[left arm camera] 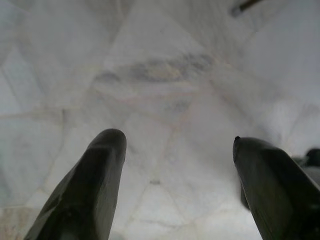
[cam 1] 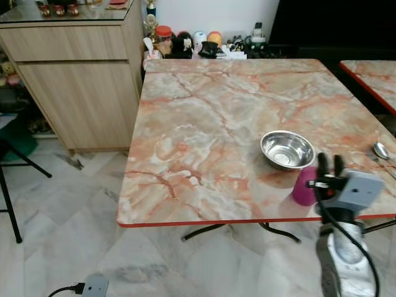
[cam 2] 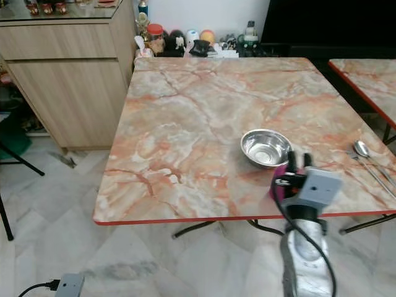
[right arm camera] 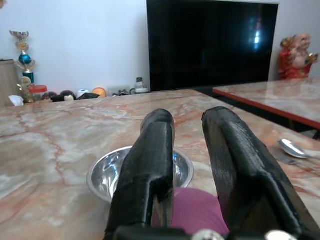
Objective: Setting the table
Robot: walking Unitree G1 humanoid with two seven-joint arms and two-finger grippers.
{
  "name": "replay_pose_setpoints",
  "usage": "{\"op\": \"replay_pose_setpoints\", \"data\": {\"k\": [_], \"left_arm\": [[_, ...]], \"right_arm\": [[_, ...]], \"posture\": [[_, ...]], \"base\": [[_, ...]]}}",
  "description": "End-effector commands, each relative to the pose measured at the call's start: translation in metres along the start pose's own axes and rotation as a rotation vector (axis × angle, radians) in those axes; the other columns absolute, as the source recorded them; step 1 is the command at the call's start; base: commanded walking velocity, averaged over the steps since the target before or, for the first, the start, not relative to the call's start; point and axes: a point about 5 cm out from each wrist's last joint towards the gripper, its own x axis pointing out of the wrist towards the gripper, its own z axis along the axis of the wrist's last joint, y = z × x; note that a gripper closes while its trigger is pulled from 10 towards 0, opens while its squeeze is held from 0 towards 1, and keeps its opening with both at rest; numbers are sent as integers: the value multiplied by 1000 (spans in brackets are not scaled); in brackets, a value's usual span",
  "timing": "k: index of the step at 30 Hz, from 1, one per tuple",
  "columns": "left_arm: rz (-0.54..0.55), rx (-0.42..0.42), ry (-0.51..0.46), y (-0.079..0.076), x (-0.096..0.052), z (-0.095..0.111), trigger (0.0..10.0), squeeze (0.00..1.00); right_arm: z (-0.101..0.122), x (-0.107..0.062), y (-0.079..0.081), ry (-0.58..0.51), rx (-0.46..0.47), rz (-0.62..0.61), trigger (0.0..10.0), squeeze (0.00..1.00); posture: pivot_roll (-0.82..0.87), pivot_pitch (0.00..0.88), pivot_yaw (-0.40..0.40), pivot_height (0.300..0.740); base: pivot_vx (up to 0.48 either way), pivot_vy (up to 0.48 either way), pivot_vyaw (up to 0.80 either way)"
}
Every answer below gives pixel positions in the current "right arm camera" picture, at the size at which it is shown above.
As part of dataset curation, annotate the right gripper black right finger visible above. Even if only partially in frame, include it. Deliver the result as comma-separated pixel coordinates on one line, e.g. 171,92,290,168
201,106,320,237

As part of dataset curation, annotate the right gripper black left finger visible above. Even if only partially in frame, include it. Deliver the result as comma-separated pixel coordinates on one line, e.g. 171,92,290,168
104,108,176,233

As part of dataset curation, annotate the purple plastic cup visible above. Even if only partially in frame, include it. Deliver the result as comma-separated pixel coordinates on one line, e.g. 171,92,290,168
152,187,230,236

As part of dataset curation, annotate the stainless steel bowl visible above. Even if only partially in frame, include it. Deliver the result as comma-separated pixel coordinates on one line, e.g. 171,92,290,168
86,145,195,204

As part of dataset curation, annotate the silver metal fork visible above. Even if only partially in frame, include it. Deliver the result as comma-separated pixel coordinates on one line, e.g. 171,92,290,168
274,149,320,173

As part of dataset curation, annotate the silver metal spoon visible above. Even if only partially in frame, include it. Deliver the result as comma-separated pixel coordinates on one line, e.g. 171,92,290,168
277,138,320,161

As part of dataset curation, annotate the small bottle with dark cap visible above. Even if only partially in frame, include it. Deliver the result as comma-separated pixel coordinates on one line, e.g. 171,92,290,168
134,76,149,95

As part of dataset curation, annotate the marble table with red edge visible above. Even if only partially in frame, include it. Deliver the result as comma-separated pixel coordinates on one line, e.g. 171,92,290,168
212,77,320,140

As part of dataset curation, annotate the orange ball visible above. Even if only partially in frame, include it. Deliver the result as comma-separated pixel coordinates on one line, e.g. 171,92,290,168
91,87,108,98

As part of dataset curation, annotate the white round container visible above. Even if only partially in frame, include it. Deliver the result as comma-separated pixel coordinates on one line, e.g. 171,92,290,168
76,88,91,99

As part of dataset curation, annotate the black plush toy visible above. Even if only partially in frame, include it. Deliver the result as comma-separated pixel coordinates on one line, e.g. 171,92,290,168
42,90,76,103

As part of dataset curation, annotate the red and gold figurine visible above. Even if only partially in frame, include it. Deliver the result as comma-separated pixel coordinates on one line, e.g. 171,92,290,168
277,33,320,81

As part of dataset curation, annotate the large black television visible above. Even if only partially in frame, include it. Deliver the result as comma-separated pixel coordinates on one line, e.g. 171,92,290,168
146,0,279,93

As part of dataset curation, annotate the clear jar with red lid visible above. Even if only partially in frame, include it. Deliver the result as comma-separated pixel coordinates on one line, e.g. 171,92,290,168
28,85,48,102

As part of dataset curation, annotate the small gold trophy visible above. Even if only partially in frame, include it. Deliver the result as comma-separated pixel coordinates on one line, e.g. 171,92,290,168
16,76,33,105

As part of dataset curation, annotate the white crumpled tissue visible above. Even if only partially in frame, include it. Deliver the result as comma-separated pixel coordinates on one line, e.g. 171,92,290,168
8,95,25,107

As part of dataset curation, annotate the tall trophy with blue ball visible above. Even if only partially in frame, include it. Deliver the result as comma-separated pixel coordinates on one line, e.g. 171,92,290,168
9,30,36,85

